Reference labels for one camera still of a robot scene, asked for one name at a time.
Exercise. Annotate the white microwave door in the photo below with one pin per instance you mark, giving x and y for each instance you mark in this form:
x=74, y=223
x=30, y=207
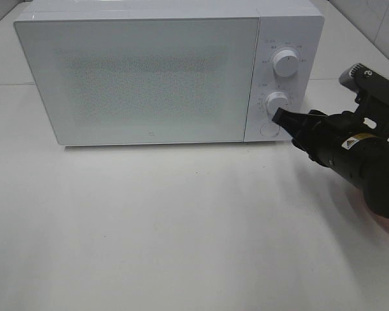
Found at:
x=109, y=82

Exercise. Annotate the white microwave oven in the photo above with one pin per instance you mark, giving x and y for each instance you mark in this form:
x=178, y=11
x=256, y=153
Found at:
x=282, y=24

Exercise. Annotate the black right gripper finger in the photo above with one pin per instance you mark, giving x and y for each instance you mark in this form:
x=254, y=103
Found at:
x=297, y=125

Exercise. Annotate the white lower dial knob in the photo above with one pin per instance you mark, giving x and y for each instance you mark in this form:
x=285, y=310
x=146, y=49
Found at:
x=276, y=100

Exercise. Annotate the white upper dial knob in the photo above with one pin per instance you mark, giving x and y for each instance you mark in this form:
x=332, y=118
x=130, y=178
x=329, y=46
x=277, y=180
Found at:
x=285, y=62

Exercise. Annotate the round door release button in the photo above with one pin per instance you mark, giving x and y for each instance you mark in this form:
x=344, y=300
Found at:
x=269, y=130

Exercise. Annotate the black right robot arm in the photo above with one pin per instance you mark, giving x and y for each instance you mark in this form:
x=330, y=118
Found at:
x=367, y=170

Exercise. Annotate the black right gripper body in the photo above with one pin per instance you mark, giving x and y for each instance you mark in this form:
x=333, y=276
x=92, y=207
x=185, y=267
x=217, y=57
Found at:
x=347, y=132

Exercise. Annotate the grey padded right gripper finger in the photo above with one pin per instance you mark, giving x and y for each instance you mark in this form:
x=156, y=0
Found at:
x=370, y=87

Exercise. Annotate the white dial knob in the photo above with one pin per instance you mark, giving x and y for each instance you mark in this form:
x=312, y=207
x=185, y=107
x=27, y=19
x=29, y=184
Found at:
x=276, y=100
x=285, y=62

